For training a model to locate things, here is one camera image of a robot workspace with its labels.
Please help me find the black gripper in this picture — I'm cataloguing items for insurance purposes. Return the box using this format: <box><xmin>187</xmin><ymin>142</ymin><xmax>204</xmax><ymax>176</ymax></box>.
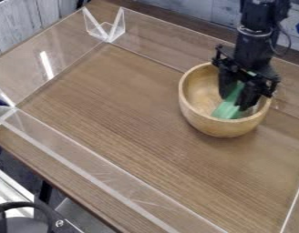
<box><xmin>211</xmin><ymin>45</ymin><xmax>280</xmax><ymax>111</ymax></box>

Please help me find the green rectangular block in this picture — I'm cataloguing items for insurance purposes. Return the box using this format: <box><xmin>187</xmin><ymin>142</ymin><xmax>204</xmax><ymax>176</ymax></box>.
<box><xmin>211</xmin><ymin>80</ymin><xmax>252</xmax><ymax>120</ymax></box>

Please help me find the brown wooden bowl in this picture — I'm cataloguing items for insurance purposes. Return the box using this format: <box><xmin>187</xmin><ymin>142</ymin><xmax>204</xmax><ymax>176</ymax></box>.
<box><xmin>177</xmin><ymin>62</ymin><xmax>272</xmax><ymax>137</ymax></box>

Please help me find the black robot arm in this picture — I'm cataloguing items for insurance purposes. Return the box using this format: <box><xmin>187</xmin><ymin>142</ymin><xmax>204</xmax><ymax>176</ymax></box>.
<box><xmin>211</xmin><ymin>0</ymin><xmax>292</xmax><ymax>111</ymax></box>

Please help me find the white box with blue mark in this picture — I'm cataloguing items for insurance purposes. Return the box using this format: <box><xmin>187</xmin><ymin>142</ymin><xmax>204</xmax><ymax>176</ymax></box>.
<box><xmin>279</xmin><ymin>0</ymin><xmax>299</xmax><ymax>51</ymax></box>

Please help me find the clear acrylic table barrier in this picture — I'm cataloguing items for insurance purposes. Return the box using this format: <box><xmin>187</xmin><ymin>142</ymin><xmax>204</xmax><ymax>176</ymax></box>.
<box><xmin>0</xmin><ymin>1</ymin><xmax>299</xmax><ymax>233</ymax></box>

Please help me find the black table leg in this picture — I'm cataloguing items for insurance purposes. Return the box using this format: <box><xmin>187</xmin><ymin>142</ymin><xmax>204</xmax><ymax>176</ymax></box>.
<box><xmin>38</xmin><ymin>181</ymin><xmax>53</xmax><ymax>204</ymax></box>

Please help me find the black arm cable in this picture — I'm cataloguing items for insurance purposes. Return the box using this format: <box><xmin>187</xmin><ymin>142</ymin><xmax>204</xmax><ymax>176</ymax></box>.
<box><xmin>268</xmin><ymin>24</ymin><xmax>292</xmax><ymax>56</ymax></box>

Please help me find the clear acrylic corner bracket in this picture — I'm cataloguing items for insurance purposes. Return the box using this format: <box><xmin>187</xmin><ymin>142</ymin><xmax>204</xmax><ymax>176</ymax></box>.
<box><xmin>81</xmin><ymin>7</ymin><xmax>127</xmax><ymax>43</ymax></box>

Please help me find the grey metal base plate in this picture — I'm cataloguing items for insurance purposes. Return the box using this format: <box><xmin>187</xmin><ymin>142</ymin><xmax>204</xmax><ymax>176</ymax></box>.
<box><xmin>56</xmin><ymin>198</ymin><xmax>116</xmax><ymax>233</ymax></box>

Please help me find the black cable loop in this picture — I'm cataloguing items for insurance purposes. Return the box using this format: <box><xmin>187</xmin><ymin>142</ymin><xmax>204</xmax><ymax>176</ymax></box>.
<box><xmin>0</xmin><ymin>201</ymin><xmax>60</xmax><ymax>233</ymax></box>

